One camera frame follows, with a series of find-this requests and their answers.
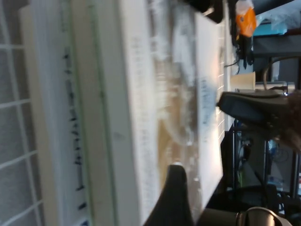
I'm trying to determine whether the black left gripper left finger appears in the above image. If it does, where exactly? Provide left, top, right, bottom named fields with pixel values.
left=144, top=164, right=196, bottom=226

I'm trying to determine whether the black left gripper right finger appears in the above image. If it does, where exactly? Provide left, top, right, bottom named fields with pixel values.
left=216, top=90, right=301, bottom=151

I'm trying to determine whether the white self-driving book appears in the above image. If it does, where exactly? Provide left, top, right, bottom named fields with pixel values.
left=117, top=0, right=228, bottom=226

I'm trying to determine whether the pale green map book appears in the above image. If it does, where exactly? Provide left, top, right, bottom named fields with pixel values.
left=70, top=0, right=146, bottom=226

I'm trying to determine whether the white book with black lettering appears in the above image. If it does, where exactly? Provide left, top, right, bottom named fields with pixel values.
left=20, top=0, right=90, bottom=226

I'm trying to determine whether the cardboard box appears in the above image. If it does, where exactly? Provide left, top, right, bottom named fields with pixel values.
left=230, top=72, right=256, bottom=90

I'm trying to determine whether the grey checked tablecloth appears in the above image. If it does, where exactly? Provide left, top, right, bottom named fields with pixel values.
left=0, top=0, right=228, bottom=226

